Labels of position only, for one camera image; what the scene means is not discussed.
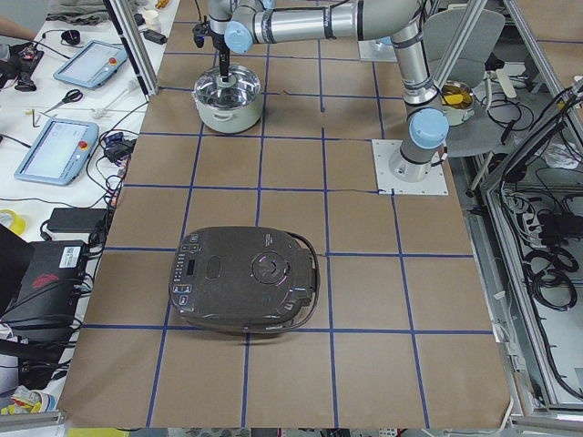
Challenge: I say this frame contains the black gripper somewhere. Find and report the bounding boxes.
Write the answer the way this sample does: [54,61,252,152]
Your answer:
[211,31,230,83]

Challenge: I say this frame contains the glass pot lid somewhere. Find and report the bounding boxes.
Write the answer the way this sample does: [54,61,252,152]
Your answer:
[192,63,261,109]

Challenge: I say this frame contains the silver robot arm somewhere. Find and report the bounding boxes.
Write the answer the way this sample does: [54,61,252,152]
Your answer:
[209,1,276,84]
[211,1,449,183]

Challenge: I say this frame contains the pale green cooking pot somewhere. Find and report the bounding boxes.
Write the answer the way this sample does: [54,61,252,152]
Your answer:
[192,63,264,134]

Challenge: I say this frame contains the steel pot with corn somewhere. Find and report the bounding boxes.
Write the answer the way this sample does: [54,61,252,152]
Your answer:
[442,81,476,127]

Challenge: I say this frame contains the upper blue teach pendant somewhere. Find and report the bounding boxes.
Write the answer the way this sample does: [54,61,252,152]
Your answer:
[53,40,128,89]

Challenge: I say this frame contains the blue teach pendant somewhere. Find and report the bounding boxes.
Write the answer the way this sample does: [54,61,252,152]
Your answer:
[15,117,99,186]
[53,40,128,89]

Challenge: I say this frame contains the black round cup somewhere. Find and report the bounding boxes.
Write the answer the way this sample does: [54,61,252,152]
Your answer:
[60,30,81,46]

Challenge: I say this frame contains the lower blue teach pendant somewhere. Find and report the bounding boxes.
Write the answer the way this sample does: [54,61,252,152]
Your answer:
[15,117,99,186]

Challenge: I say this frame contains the dark brown rice cooker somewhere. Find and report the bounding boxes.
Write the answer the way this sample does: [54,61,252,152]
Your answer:
[169,226,320,334]

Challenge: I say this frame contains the black power adapter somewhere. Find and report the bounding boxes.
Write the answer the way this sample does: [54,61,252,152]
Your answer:
[46,208,107,233]

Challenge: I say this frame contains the yellow tape roll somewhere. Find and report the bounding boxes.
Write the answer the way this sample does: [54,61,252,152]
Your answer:
[0,209,26,236]

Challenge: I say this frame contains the grey round chair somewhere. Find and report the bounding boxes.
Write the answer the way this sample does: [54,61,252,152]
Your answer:
[423,8,505,158]

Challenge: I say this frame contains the black red computer box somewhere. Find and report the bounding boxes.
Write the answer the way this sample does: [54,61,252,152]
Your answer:
[1,240,91,342]

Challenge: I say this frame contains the aluminium frame post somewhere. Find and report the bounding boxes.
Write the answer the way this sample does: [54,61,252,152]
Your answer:
[104,0,159,97]

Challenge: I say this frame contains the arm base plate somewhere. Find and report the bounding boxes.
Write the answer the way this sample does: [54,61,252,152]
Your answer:
[372,139,448,196]
[358,38,397,63]

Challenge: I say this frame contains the black handled scissors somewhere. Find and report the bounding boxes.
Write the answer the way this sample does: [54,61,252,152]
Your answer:
[47,88,84,112]

